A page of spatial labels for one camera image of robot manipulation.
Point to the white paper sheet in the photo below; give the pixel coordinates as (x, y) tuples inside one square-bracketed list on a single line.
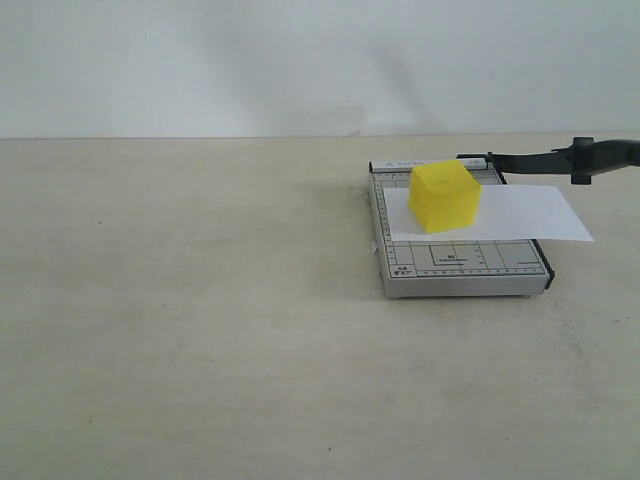
[(508, 212)]

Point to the grey metal paper cutter base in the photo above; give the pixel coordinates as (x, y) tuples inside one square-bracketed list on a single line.
[(467, 268)]

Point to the yellow foam cube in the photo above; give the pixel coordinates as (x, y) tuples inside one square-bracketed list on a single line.
[(443, 196)]

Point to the black cutter blade lever arm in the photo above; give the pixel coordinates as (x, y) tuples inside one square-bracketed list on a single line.
[(582, 160)]

